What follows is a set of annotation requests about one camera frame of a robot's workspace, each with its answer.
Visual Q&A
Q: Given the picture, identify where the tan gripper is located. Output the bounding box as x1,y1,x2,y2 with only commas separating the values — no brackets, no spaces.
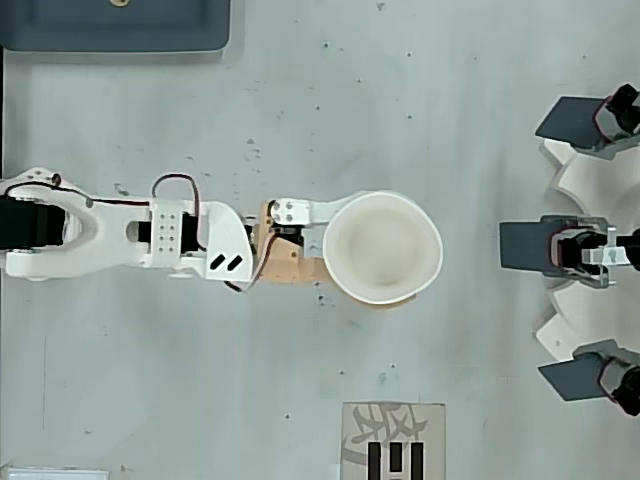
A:
249,189,419,312

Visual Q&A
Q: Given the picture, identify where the white paper cup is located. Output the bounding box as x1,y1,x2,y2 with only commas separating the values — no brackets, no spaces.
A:
322,191,445,307

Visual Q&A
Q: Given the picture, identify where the grey printed paper card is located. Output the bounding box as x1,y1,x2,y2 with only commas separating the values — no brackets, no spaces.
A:
341,401,448,480

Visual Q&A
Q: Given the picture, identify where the dark grey flat paddle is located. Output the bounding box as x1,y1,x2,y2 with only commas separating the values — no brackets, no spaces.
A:
537,353,609,403
534,96,609,151
499,221,556,274

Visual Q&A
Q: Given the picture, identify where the white printed hub fixture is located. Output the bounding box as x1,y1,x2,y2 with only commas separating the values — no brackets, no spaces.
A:
535,137,640,362

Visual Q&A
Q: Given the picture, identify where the dark blue-grey tray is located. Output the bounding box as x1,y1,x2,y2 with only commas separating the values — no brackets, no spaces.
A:
0,0,232,53

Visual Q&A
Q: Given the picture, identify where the red black gripper cable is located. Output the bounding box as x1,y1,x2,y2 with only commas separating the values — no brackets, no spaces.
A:
223,237,277,296

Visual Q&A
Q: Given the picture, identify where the red black looped servo cable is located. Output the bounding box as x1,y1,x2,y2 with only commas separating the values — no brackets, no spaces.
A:
151,172,208,241

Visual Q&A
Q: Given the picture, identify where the red black long arm cable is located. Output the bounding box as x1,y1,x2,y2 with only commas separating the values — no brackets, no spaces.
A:
9,172,152,207

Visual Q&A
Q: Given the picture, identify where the black servo motor grey bracket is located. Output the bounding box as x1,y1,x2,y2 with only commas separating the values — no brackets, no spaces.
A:
572,339,640,418
592,83,640,160
542,214,640,289

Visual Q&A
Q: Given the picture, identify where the white perforated base plate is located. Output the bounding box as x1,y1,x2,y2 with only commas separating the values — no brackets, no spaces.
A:
0,167,57,194

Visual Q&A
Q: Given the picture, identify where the silver metal bracket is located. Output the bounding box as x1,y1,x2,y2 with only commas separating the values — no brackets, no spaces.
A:
582,227,628,287

